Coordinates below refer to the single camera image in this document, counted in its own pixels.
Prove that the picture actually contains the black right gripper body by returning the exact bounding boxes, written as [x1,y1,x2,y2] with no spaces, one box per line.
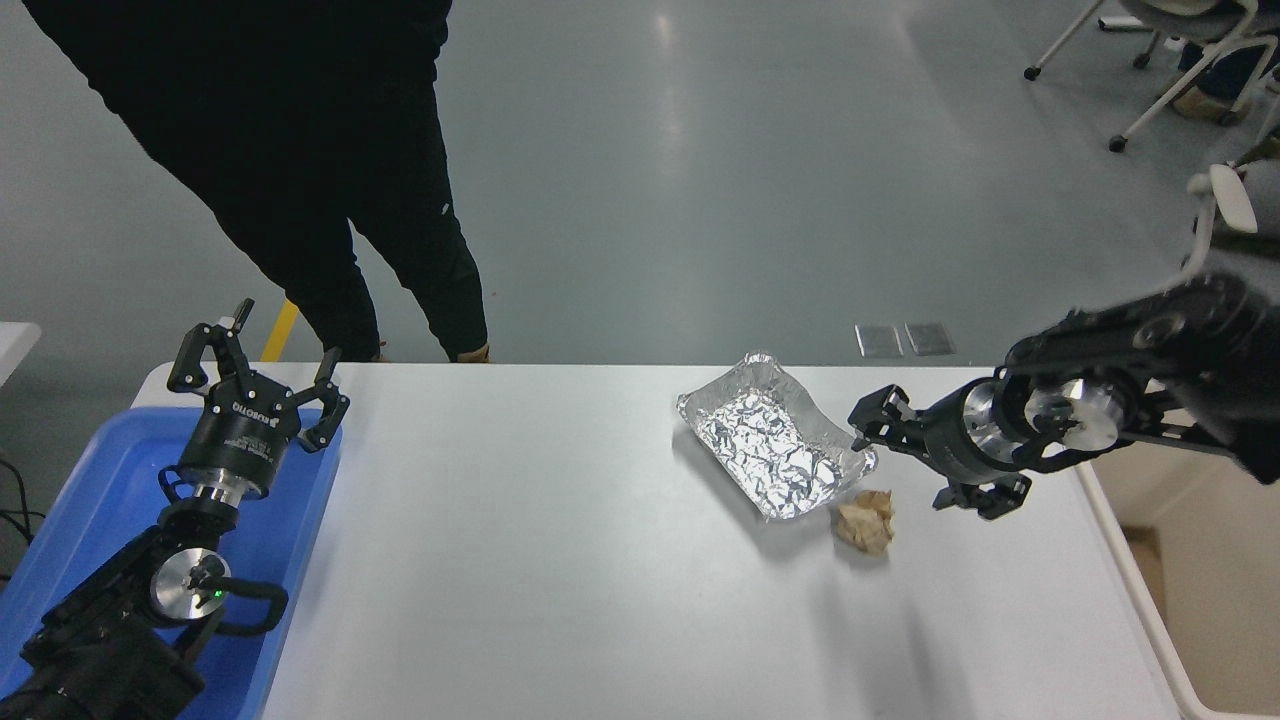
[922,385,1001,486]

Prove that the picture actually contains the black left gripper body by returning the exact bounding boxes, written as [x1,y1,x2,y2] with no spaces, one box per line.
[178,374,303,499]

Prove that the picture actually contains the foil tray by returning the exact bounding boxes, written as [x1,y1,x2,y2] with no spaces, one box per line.
[676,350,879,522]

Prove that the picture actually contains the crumpled tan paper ball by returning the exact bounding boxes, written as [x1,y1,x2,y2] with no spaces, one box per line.
[833,489,897,557]

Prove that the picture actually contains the blue plastic tray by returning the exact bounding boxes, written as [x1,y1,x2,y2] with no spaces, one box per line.
[0,405,344,720]

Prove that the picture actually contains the small white table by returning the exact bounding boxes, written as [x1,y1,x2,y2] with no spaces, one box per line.
[0,323,43,387]

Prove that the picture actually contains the person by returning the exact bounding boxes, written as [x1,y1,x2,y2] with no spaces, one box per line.
[1172,38,1280,126]
[20,0,491,364]

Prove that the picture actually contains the large pale bin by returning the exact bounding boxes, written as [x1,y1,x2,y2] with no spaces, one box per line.
[1075,440,1280,720]

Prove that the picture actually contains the white office chair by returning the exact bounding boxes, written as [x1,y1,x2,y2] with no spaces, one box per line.
[1185,163,1263,293]
[1023,0,1280,154]

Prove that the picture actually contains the black cable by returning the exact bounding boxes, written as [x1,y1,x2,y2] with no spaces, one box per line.
[0,455,47,586]

